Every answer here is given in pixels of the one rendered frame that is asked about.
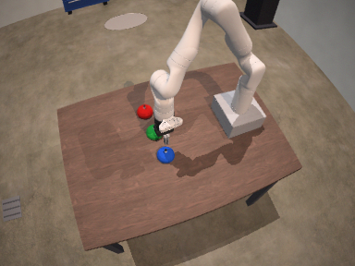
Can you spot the red dome bell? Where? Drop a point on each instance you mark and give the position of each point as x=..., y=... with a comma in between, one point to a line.
x=144, y=112

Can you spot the blue dome bell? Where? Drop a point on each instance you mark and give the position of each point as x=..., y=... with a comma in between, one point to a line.
x=165, y=155

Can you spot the green dome bell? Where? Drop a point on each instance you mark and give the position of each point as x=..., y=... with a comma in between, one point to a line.
x=151, y=134

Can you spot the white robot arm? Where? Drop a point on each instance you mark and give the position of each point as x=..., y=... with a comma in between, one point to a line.
x=225, y=14

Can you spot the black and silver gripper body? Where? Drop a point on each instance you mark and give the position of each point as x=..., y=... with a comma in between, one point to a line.
x=165, y=123

